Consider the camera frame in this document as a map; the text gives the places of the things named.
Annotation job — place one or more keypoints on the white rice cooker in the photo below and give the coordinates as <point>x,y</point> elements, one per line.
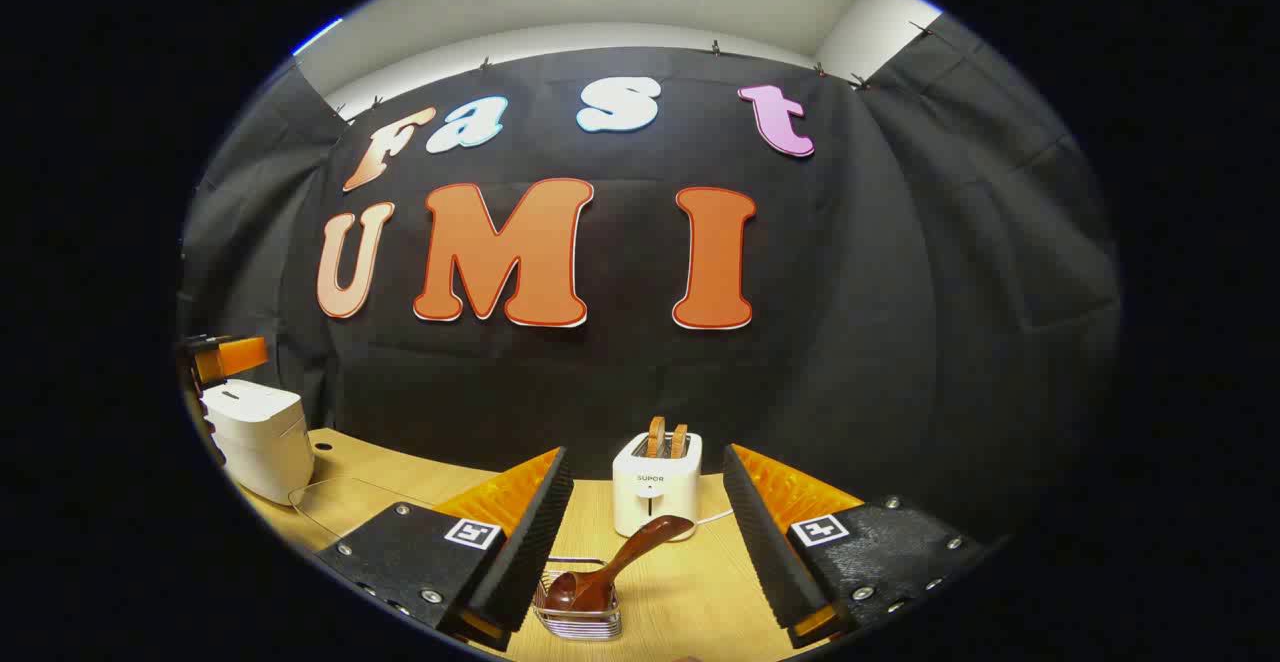
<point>262,437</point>

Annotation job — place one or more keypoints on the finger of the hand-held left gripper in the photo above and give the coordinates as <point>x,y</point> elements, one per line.
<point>238,355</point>

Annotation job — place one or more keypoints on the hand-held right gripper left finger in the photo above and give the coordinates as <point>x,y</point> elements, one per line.
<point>520,552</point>

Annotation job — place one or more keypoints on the toast bread slice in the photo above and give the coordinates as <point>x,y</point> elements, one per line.
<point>679,441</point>
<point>656,437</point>

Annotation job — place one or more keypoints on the brown wooden spoon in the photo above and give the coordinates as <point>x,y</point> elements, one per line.
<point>630,554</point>

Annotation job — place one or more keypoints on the black backdrop cloth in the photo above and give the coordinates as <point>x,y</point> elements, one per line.
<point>800,342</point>

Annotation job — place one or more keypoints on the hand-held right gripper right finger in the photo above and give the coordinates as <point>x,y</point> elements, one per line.
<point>775,552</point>

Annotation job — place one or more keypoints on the white toaster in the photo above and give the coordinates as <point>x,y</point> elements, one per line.
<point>655,492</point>

